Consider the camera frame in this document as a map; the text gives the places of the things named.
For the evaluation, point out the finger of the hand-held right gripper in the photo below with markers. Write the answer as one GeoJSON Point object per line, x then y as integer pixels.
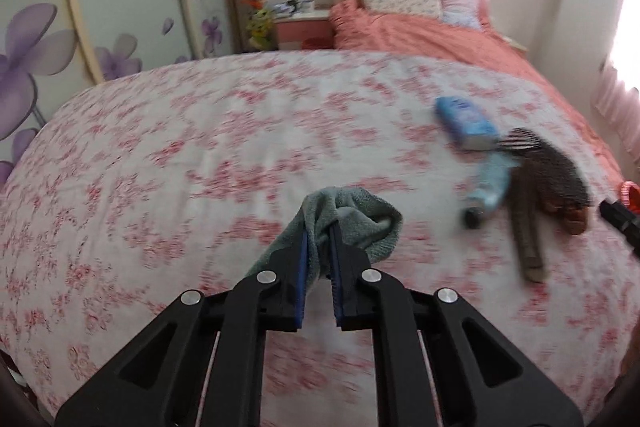
{"type": "Point", "coordinates": [620, 219]}

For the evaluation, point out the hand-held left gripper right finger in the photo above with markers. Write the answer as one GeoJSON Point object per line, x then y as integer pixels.
{"type": "Point", "coordinates": [336, 277]}

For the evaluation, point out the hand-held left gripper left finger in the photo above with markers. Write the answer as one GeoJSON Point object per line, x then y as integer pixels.
{"type": "Point", "coordinates": [301, 272]}

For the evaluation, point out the orange plastic laundry basket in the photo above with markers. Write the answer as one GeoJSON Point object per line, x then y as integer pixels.
{"type": "Point", "coordinates": [631, 197]}

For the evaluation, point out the green towel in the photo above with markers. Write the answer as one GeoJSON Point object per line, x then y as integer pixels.
{"type": "Point", "coordinates": [370, 227]}

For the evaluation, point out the dark striped cloth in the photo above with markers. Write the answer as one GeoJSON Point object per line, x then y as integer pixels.
{"type": "Point", "coordinates": [550, 177]}

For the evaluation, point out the small blue bottle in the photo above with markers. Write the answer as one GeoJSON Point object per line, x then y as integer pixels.
{"type": "Point", "coordinates": [492, 187]}

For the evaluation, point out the blue tissue packet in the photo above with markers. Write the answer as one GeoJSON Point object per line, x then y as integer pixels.
{"type": "Point", "coordinates": [462, 119]}

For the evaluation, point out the pink curtain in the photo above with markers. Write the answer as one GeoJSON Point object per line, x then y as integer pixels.
{"type": "Point", "coordinates": [615, 97]}

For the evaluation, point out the pink floral tablecloth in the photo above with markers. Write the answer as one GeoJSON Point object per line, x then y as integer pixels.
{"type": "Point", "coordinates": [175, 157]}

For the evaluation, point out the pink nightstand with clutter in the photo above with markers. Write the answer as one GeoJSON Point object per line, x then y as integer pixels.
{"type": "Point", "coordinates": [300, 29]}

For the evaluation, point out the green plush toy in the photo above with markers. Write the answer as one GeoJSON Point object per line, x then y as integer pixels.
{"type": "Point", "coordinates": [260, 27]}

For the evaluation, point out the salmon duvet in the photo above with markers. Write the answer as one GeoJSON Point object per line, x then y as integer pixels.
{"type": "Point", "coordinates": [425, 37]}

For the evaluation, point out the pink striped pillow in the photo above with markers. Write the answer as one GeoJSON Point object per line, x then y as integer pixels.
{"type": "Point", "coordinates": [460, 7]}

